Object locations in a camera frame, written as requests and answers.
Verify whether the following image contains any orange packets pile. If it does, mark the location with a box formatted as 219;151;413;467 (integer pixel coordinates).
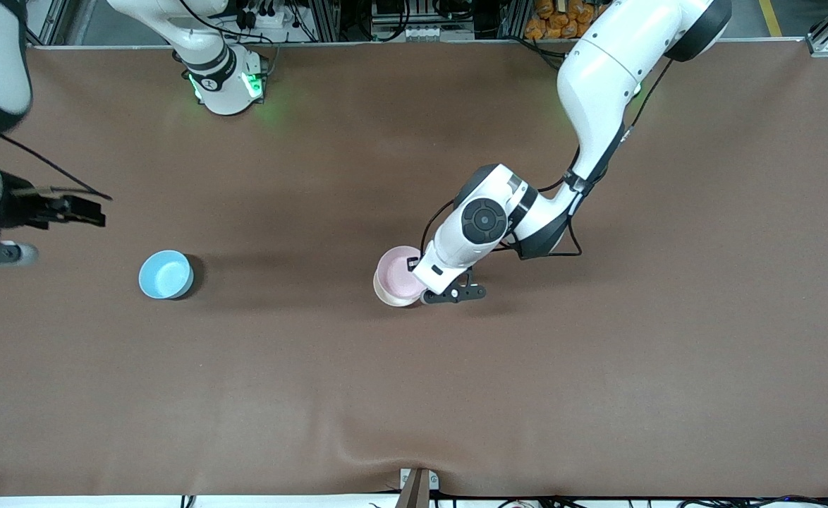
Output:
524;0;609;40

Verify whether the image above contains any light blue bowl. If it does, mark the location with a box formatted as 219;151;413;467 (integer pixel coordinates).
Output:
138;250;195;300

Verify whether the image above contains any brown table mat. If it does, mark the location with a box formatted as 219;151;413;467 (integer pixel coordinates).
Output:
0;39;828;499

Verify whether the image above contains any white bowl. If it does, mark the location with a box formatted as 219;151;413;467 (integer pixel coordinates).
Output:
373;272;427;308

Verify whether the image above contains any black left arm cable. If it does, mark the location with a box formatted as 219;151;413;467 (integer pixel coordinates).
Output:
421;56;673;259

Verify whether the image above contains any metal table edge bracket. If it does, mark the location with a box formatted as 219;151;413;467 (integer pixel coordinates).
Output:
399;467;440;492

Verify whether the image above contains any pink bowl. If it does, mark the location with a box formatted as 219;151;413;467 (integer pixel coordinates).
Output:
375;246;426;301

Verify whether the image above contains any white power strip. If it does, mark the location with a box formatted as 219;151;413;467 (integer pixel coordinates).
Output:
396;25;451;42

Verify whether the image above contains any power strip with black plugs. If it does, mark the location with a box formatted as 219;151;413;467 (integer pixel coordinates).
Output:
236;0;303;43

